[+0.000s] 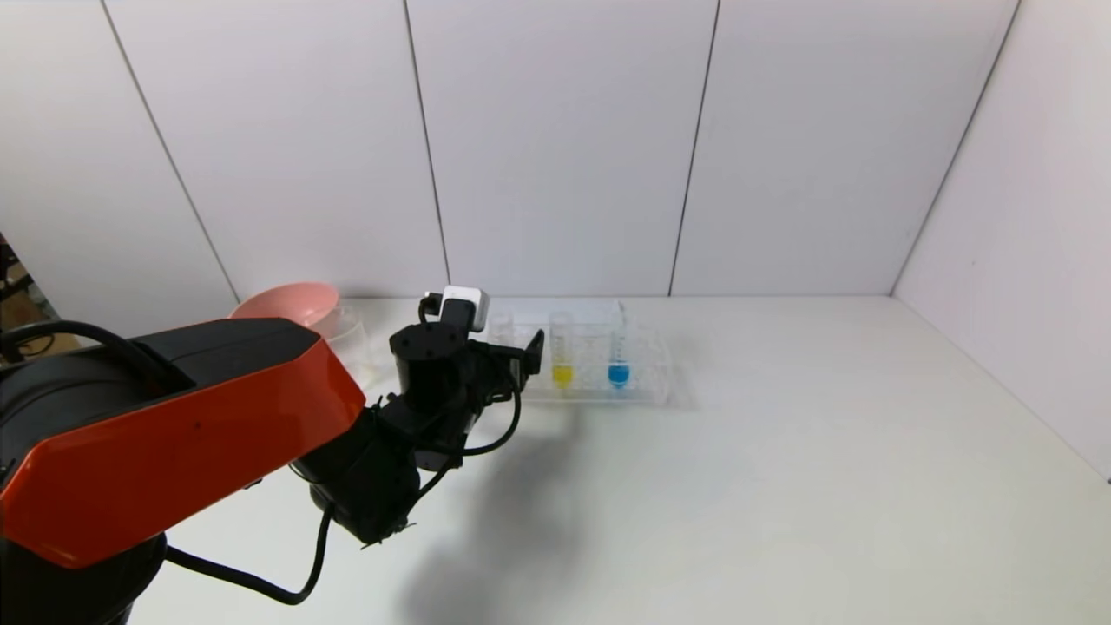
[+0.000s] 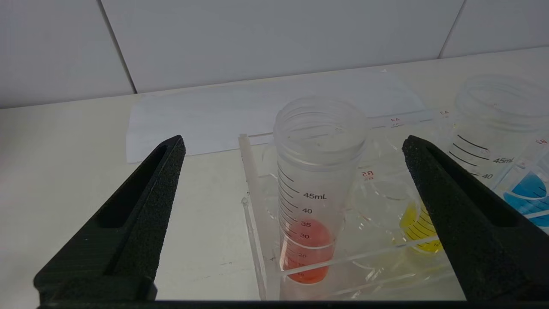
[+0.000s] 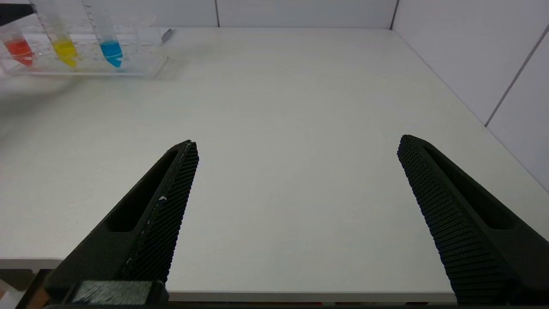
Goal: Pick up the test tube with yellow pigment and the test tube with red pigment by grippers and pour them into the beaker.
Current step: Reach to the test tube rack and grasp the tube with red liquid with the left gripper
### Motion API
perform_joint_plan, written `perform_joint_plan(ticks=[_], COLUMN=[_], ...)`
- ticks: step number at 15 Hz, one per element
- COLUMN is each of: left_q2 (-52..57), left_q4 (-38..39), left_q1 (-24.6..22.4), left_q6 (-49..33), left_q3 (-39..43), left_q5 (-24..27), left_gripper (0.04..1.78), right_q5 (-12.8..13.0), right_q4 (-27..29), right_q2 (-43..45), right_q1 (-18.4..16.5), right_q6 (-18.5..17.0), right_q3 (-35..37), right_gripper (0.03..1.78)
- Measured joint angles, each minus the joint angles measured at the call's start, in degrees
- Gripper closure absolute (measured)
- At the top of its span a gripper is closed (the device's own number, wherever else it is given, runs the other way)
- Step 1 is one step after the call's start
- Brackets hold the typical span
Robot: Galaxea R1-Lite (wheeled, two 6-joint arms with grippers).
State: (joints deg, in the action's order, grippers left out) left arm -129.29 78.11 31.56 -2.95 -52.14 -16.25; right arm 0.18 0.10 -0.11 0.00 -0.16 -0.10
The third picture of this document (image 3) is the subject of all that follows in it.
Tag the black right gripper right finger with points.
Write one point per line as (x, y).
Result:
(463, 227)

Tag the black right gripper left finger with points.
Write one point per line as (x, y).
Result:
(158, 231)

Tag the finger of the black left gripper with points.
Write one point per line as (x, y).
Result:
(15, 13)

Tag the test tube with red pigment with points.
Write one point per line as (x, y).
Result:
(19, 50)

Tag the test tube with yellow pigment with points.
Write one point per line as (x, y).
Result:
(65, 50)

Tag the test tube with blue pigment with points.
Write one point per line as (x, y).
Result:
(111, 50)

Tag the clear acrylic test tube rack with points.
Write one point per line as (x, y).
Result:
(141, 64)

